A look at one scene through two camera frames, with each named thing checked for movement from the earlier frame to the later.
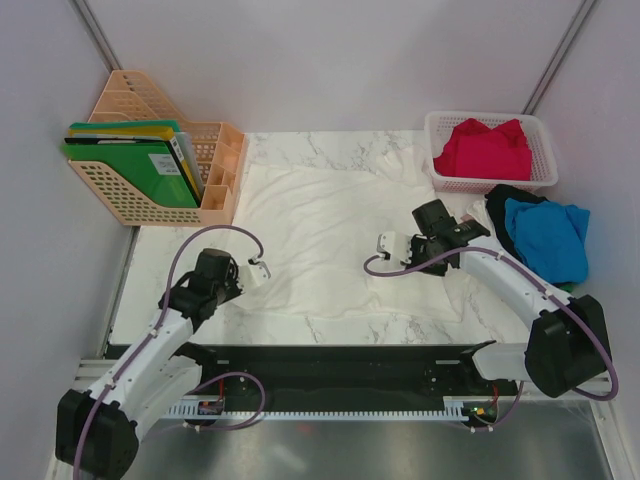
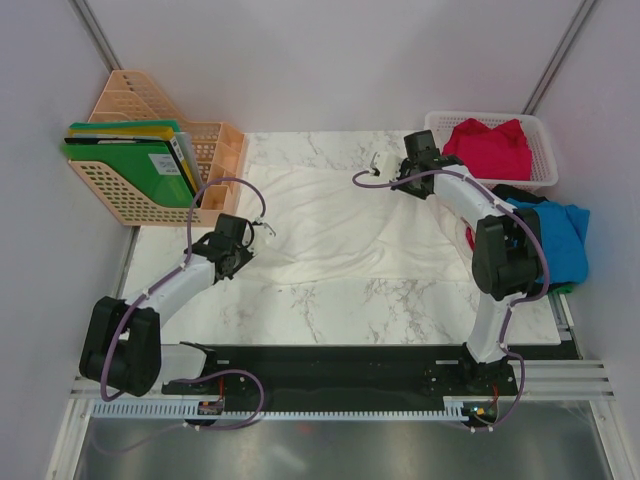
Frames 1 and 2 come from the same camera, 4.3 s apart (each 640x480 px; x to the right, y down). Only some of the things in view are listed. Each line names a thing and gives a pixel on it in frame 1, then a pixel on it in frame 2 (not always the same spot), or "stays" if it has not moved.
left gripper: (237, 289) to (247, 255)
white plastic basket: (439, 125) stays
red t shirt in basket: (476, 150) stays
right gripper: (416, 242) to (421, 194)
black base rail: (291, 371) stays
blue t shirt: (549, 238) stays
